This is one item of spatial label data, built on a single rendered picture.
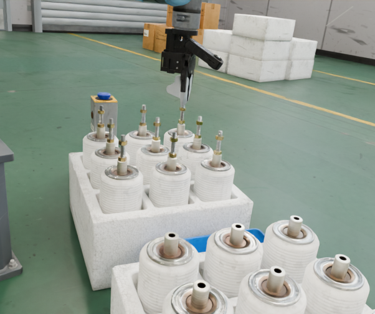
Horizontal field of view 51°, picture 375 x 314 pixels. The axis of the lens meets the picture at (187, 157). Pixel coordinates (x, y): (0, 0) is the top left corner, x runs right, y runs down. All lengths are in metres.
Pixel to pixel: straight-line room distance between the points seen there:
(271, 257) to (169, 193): 0.29
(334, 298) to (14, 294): 0.65
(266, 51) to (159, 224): 2.86
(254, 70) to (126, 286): 3.08
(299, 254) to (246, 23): 3.10
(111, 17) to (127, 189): 5.72
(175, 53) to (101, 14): 5.34
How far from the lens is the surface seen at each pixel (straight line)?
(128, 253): 0.91
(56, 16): 6.12
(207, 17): 4.99
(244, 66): 3.68
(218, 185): 0.94
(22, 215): 1.24
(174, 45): 1.11
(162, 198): 0.91
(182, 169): 0.91
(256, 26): 3.60
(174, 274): 0.61
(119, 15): 6.56
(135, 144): 1.09
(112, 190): 0.86
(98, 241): 0.87
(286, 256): 0.72
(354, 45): 6.43
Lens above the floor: 0.62
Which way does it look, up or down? 22 degrees down
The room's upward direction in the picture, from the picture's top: 6 degrees clockwise
